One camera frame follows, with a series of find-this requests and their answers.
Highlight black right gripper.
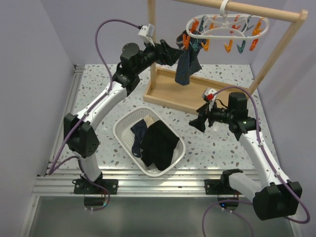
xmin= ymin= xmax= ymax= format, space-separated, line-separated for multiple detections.
xmin=189 ymin=100 xmax=234 ymax=132

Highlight white round clip hanger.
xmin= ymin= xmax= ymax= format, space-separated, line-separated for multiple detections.
xmin=186 ymin=0 xmax=270 ymax=41

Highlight white perforated plastic basket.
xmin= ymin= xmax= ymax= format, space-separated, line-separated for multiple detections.
xmin=113 ymin=107 xmax=186 ymax=177

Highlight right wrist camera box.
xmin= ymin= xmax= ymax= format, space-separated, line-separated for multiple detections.
xmin=202 ymin=88 xmax=217 ymax=111

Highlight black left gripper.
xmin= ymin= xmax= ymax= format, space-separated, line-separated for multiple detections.
xmin=133 ymin=37 xmax=183 ymax=75

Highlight navy underwear with beige band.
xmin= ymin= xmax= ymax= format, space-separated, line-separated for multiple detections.
xmin=130 ymin=116 xmax=154 ymax=158

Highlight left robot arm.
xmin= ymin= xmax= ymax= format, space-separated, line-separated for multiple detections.
xmin=64 ymin=40 xmax=183 ymax=194

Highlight wooden clothes rack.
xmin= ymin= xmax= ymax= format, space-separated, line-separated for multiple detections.
xmin=143 ymin=0 xmax=308 ymax=114

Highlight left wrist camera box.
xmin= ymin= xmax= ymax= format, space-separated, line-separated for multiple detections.
xmin=138 ymin=24 xmax=155 ymax=46

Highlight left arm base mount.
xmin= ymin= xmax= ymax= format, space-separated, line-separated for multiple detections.
xmin=72 ymin=178 xmax=119 ymax=212

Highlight navy striped underwear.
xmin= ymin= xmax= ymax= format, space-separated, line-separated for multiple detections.
xmin=175 ymin=30 xmax=206 ymax=86

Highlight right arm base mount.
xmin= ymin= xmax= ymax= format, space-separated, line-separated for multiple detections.
xmin=204 ymin=179 xmax=239 ymax=211

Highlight aluminium frame rails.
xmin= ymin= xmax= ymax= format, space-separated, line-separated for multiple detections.
xmin=19 ymin=64 xmax=297 ymax=237

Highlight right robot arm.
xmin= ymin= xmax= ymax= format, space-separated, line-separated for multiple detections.
xmin=189 ymin=89 xmax=302 ymax=220

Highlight black underwear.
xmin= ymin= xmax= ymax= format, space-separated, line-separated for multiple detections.
xmin=140 ymin=120 xmax=180 ymax=171

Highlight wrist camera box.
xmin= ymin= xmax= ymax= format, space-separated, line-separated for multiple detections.
xmin=202 ymin=88 xmax=217 ymax=111
xmin=138 ymin=24 xmax=155 ymax=46

